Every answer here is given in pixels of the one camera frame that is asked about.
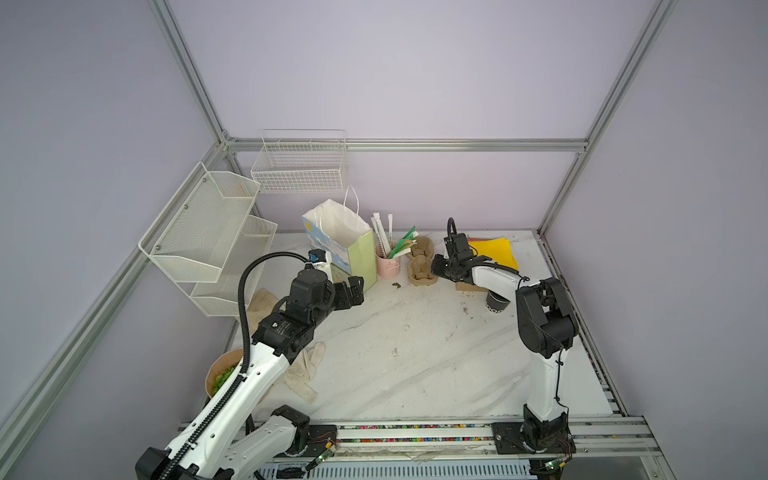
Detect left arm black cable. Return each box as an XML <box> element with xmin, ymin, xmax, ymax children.
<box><xmin>155</xmin><ymin>250</ymin><xmax>313</xmax><ymax>480</ymax></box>

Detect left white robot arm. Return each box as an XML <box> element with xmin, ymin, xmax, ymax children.
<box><xmin>135</xmin><ymin>268</ymin><xmax>364</xmax><ymax>479</ymax></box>

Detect lower white mesh shelf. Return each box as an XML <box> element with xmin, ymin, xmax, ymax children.
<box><xmin>190</xmin><ymin>215</ymin><xmax>278</xmax><ymax>317</ymax></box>

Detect stacked brown cup carriers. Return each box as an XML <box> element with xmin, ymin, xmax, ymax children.
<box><xmin>406</xmin><ymin>236</ymin><xmax>438</xmax><ymax>286</ymax></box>

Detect paper coffee cup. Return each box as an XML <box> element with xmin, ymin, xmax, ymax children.
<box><xmin>485</xmin><ymin>291</ymin><xmax>510</xmax><ymax>313</ymax></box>

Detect paper bowl of greens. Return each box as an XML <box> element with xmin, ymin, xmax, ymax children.
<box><xmin>205</xmin><ymin>348</ymin><xmax>243</xmax><ymax>399</ymax></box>

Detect white wire basket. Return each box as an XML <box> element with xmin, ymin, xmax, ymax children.
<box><xmin>251</xmin><ymin>129</ymin><xmax>348</xmax><ymax>194</ymax></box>

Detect pink straw bucket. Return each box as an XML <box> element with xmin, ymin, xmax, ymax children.
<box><xmin>375</xmin><ymin>245</ymin><xmax>401</xmax><ymax>280</ymax></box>

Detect upper white mesh shelf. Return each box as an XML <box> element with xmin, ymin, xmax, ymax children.
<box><xmin>138</xmin><ymin>163</ymin><xmax>260</xmax><ymax>283</ymax></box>

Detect cardboard napkin box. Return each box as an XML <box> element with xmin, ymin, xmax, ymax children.
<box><xmin>455</xmin><ymin>282</ymin><xmax>487</xmax><ymax>292</ymax></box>

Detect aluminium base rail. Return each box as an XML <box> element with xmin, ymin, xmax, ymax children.
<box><xmin>295</xmin><ymin>416</ymin><xmax>662</xmax><ymax>460</ymax></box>

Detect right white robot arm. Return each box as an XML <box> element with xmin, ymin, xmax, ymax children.
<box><xmin>431</xmin><ymin>220</ymin><xmax>579</xmax><ymax>453</ymax></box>

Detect brown paper bag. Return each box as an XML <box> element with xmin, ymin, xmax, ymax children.
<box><xmin>246</xmin><ymin>288</ymin><xmax>278</xmax><ymax>334</ymax></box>

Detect painted paper gift bag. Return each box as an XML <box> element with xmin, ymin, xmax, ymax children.
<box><xmin>301</xmin><ymin>186</ymin><xmax>377</xmax><ymax>292</ymax></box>

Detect yellow napkin stack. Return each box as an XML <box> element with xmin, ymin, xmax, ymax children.
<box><xmin>468</xmin><ymin>238</ymin><xmax>519</xmax><ymax>270</ymax></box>

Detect white mesh shelf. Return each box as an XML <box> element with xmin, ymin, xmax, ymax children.
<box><xmin>190</xmin><ymin>215</ymin><xmax>278</xmax><ymax>317</ymax></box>
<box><xmin>138</xmin><ymin>163</ymin><xmax>260</xmax><ymax>283</ymax></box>

